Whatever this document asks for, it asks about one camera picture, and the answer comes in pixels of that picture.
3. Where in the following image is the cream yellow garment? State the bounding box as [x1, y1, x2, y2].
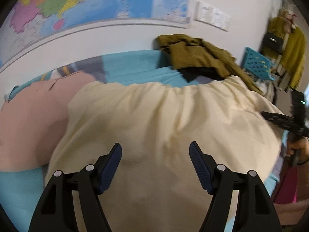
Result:
[46, 77, 282, 231]

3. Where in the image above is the person's right forearm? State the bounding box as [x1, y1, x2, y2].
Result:
[297, 162, 308, 200]

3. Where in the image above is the person's right hand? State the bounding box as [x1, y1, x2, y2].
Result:
[286, 137, 309, 165]

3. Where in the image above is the teal grey patterned bedsheet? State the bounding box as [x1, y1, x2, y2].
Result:
[1, 50, 278, 231]

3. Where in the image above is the mustard yellow hanging cardigan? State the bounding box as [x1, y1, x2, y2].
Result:
[267, 17, 306, 89]

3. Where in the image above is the teal plastic upper basket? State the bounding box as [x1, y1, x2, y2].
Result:
[241, 47, 275, 81]

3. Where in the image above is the black small handbag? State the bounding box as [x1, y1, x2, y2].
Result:
[262, 32, 284, 54]

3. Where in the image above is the pink folded garment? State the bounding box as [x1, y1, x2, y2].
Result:
[1, 72, 95, 172]

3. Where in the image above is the black garment under pile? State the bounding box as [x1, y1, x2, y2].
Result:
[178, 67, 224, 84]

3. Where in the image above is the olive brown garment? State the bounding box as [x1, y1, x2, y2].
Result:
[157, 34, 263, 95]

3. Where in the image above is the white wall switch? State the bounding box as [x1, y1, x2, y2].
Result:
[223, 15, 230, 32]

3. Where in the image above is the white wall socket middle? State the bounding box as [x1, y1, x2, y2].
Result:
[211, 8, 225, 28]

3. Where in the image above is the white wall socket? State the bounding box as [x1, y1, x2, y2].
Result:
[211, 8, 225, 28]
[195, 1, 214, 24]

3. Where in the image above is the white wall socket left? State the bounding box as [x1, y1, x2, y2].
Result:
[195, 1, 214, 24]

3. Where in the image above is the colourful wall map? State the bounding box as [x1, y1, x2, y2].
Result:
[1, 0, 190, 64]

